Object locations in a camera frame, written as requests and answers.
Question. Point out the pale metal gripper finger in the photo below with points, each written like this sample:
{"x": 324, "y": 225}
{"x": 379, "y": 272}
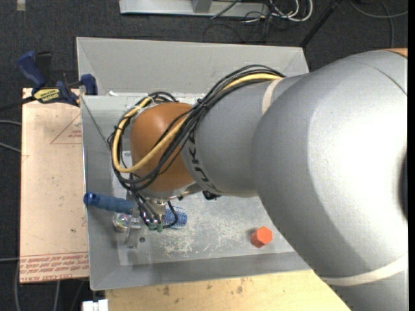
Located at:
{"x": 128, "y": 235}
{"x": 136, "y": 233}

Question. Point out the clear glass round object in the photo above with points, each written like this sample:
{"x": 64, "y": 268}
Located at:
{"x": 120, "y": 223}

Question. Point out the blue patterned round object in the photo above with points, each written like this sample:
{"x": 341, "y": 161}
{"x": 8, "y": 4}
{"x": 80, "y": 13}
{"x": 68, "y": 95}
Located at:
{"x": 181, "y": 219}

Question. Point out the grey metal bin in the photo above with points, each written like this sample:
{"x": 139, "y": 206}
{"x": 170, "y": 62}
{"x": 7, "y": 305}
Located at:
{"x": 201, "y": 235}

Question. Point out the brown cardboard board, red print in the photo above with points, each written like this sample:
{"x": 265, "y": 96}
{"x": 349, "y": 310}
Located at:
{"x": 52, "y": 186}

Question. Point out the orange hexagonal block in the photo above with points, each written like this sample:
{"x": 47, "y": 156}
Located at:
{"x": 261, "y": 236}

